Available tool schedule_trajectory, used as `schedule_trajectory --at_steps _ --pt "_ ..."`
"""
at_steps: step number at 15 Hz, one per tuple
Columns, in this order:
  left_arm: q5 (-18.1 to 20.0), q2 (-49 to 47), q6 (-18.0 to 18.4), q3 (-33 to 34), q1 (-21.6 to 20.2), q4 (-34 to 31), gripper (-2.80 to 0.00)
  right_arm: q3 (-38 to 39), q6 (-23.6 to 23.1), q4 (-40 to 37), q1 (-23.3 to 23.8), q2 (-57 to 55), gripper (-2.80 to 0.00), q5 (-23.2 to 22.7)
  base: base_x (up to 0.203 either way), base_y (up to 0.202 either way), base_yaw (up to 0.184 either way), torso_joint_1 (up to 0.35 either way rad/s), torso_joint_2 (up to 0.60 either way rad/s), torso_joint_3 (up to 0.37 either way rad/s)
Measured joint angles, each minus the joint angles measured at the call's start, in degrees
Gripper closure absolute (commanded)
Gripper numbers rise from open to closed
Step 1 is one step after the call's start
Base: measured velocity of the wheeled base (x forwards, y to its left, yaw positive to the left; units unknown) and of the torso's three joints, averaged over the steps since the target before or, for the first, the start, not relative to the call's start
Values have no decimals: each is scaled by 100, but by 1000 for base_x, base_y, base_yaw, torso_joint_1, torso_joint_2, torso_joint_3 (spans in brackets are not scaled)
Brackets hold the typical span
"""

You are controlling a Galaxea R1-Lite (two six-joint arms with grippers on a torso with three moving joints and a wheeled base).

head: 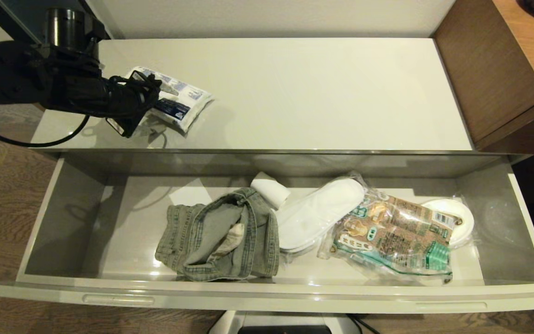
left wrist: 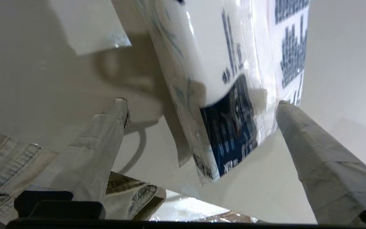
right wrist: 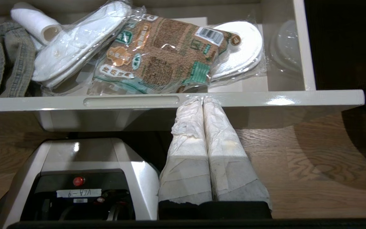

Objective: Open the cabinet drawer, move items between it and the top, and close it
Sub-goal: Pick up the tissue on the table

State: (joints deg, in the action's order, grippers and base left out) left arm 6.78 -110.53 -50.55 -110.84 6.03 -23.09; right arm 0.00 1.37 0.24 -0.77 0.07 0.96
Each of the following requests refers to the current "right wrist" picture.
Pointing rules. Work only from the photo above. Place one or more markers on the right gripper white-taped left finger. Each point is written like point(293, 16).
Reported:
point(187, 152)

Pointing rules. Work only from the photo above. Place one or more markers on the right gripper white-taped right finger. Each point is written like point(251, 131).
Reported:
point(227, 159)

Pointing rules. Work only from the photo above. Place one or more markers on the beige cabinet drawer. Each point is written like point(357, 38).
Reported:
point(265, 101)

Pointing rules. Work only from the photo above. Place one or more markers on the white and black robot base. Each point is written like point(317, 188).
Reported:
point(81, 156)

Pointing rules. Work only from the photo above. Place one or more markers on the brown and green snack bag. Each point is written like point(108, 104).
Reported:
point(160, 57)

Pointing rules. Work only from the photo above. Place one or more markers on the bagged white slippers, brown sticker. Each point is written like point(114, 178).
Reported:
point(246, 51)

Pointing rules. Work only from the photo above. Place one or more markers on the red round button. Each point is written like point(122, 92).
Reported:
point(78, 181)

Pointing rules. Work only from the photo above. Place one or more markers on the white paper label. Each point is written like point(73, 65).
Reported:
point(78, 193)

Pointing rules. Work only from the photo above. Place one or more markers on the clear plastic lid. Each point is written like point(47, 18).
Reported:
point(286, 47)

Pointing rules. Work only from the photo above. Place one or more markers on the faded denim jeans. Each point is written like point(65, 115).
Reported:
point(11, 63)

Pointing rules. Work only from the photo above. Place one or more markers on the white paper roll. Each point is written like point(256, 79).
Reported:
point(33, 20)

